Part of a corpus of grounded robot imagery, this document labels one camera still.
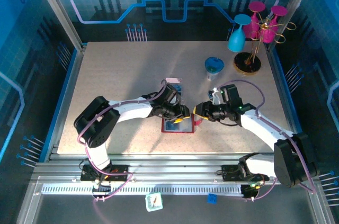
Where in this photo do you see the gold wire glass rack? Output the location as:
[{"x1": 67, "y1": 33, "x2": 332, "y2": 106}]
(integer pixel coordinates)
[{"x1": 233, "y1": 12, "x2": 297, "y2": 76}]

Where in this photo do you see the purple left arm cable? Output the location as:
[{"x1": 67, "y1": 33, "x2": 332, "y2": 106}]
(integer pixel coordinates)
[{"x1": 76, "y1": 79, "x2": 168, "y2": 203}]

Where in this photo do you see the teal wine glass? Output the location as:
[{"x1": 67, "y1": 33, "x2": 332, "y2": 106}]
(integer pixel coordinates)
[{"x1": 227, "y1": 14, "x2": 252, "y2": 52}]

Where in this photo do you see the red card holder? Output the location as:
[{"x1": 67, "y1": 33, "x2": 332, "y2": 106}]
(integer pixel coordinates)
[{"x1": 160, "y1": 117, "x2": 204, "y2": 135}]

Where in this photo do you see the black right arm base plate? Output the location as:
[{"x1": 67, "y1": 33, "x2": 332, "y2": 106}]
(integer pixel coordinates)
[{"x1": 220, "y1": 164, "x2": 270, "y2": 182}]

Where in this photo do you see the white square dial tag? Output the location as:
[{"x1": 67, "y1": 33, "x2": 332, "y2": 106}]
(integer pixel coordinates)
[{"x1": 145, "y1": 192, "x2": 164, "y2": 212}]

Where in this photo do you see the white slotted cable duct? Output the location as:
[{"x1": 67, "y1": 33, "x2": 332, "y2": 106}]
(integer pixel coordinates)
[{"x1": 41, "y1": 184, "x2": 244, "y2": 196}]

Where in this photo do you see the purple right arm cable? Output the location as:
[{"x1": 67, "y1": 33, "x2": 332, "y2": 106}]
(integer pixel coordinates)
[{"x1": 218, "y1": 79, "x2": 318, "y2": 202}]

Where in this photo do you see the clear cup with blue lid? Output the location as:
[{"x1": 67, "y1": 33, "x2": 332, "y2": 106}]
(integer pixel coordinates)
[{"x1": 204, "y1": 57, "x2": 225, "y2": 81}]

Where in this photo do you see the blue table side trim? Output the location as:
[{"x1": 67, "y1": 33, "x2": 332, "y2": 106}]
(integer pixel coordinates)
[
  {"x1": 39, "y1": 48, "x2": 80, "y2": 163},
  {"x1": 269, "y1": 48, "x2": 313, "y2": 163}
]

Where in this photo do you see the black controller board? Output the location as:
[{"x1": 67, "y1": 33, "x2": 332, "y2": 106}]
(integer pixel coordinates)
[
  {"x1": 91, "y1": 180, "x2": 112, "y2": 199},
  {"x1": 240, "y1": 183, "x2": 260, "y2": 200}
]

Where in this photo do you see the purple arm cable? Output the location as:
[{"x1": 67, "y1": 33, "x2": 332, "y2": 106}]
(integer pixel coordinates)
[
  {"x1": 76, "y1": 79, "x2": 168, "y2": 203},
  {"x1": 218, "y1": 79, "x2": 318, "y2": 202}
]

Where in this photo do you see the magenta wine glass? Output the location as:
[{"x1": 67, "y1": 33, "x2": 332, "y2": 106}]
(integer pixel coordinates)
[
  {"x1": 260, "y1": 5, "x2": 289, "y2": 44},
  {"x1": 243, "y1": 1, "x2": 266, "y2": 40}
]

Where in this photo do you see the aluminium frame post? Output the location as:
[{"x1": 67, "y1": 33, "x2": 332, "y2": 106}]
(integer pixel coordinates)
[
  {"x1": 29, "y1": 0, "x2": 88, "y2": 51},
  {"x1": 266, "y1": 0, "x2": 320, "y2": 51}
]

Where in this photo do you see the aluminium frame rail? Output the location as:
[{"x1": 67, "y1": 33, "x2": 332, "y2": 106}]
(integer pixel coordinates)
[{"x1": 31, "y1": 154, "x2": 318, "y2": 185}]

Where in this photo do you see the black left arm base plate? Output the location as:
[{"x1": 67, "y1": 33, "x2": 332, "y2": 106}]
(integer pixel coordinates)
[{"x1": 80, "y1": 164, "x2": 130, "y2": 182}]

